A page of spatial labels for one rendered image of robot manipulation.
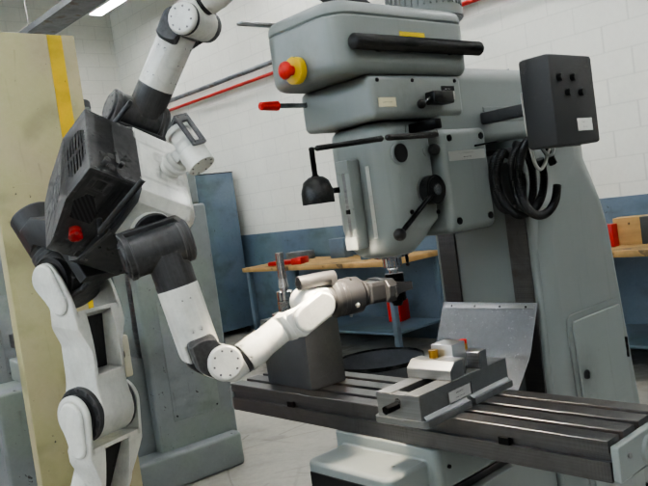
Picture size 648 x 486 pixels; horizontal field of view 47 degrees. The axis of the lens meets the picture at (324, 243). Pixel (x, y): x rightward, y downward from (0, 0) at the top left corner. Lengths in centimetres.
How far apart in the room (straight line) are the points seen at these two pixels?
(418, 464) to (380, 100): 82
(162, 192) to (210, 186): 741
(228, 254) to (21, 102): 617
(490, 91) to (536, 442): 94
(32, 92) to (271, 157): 584
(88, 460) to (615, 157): 495
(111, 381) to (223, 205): 728
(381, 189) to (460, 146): 27
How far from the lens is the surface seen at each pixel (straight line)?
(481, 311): 215
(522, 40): 660
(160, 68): 190
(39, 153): 323
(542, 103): 180
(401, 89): 176
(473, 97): 199
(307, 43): 170
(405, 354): 409
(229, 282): 918
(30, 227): 202
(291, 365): 211
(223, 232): 915
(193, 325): 162
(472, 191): 192
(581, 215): 222
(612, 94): 619
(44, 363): 321
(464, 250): 217
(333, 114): 177
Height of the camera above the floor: 146
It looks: 3 degrees down
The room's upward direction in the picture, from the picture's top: 8 degrees counter-clockwise
